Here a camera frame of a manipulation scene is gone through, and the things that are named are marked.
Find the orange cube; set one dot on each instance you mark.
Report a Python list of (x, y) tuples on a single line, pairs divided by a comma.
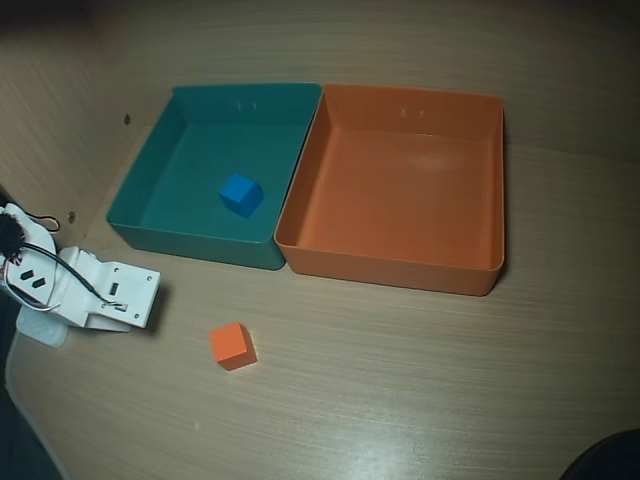
[(230, 345)]

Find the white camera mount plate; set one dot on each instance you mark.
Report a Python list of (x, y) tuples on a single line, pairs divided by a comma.
[(135, 290)]

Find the blue cube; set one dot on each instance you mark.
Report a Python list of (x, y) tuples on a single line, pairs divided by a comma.
[(240, 195)]

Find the teal plastic box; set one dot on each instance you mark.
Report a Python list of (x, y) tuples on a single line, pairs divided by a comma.
[(200, 150)]

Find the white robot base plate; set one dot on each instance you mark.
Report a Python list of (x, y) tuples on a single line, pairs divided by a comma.
[(42, 332)]

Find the orange plastic box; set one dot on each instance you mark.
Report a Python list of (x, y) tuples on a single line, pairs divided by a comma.
[(400, 200)]

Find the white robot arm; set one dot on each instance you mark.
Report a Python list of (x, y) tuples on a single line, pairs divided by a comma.
[(40, 245)]

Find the dark round object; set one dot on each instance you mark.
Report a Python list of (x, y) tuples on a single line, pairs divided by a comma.
[(615, 460)]

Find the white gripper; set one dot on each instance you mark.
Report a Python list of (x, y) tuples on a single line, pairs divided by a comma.
[(131, 295)]

